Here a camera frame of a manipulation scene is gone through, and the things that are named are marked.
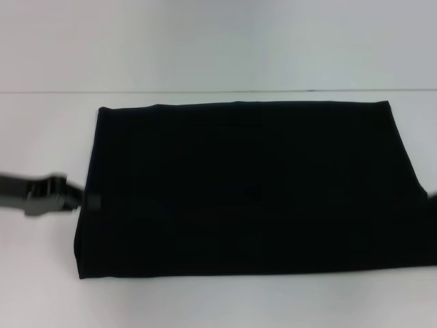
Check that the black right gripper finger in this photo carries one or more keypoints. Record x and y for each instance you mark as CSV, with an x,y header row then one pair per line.
x,y
433,198

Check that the black t-shirt with FREE print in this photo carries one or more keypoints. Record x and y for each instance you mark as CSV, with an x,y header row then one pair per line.
x,y
246,191

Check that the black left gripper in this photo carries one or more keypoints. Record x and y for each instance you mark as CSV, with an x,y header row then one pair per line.
x,y
30,194

